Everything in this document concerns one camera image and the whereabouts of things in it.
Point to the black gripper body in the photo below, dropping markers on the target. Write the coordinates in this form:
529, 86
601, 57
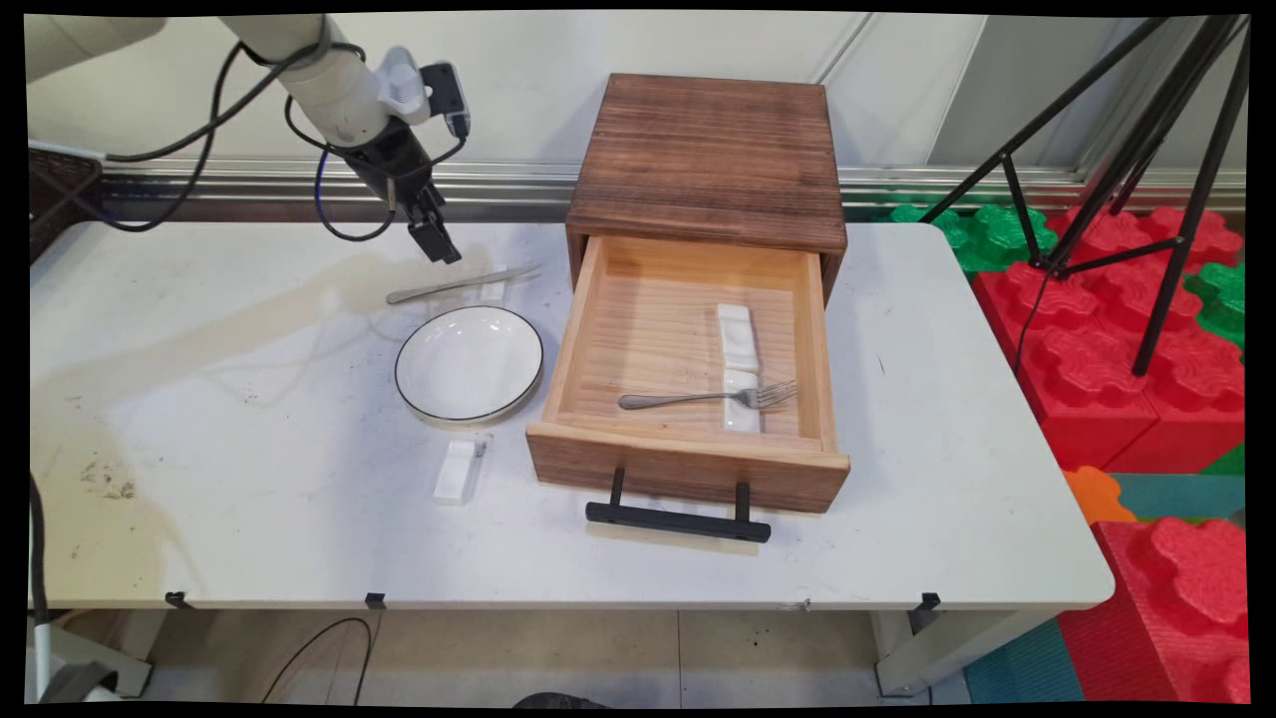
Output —
389, 160

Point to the dark woven basket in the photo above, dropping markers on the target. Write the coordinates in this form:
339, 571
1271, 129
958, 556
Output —
50, 214

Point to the white plate with black rim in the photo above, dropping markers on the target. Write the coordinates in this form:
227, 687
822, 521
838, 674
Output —
469, 364

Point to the silver metal fork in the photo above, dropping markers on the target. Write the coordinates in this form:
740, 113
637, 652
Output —
678, 400

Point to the white table leg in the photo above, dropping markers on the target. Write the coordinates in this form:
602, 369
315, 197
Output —
947, 648

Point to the dark brown wooden cabinet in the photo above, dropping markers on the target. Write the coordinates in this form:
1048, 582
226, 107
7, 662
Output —
708, 150

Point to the aluminium wall rail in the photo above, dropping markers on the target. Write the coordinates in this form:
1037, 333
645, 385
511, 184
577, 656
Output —
518, 184

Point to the orange foam piece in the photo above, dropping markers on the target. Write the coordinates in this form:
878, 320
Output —
1097, 496

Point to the large red foam block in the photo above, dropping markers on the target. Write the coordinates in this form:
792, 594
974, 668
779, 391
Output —
1087, 369

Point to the teal foam mat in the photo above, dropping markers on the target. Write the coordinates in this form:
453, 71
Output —
1181, 496

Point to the light wooden drawer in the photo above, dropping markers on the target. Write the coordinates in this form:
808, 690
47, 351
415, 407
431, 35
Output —
648, 329

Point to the black tripod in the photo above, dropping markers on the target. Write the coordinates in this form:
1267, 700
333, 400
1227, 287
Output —
1160, 319

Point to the white ceramic cutlery rest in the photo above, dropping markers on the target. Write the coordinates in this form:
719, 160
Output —
493, 293
740, 419
736, 334
457, 474

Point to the silver metal table knife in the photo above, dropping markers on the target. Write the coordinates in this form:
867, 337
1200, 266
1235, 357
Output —
449, 285

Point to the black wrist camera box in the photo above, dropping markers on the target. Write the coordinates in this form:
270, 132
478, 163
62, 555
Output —
446, 92

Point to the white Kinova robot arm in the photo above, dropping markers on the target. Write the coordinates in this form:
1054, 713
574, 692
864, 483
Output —
339, 90

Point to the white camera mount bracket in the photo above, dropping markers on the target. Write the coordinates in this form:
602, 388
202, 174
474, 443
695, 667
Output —
404, 88

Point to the green foam block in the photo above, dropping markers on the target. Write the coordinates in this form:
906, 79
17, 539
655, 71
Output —
987, 234
1221, 299

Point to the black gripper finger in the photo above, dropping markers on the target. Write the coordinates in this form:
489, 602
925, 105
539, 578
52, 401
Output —
439, 244
439, 211

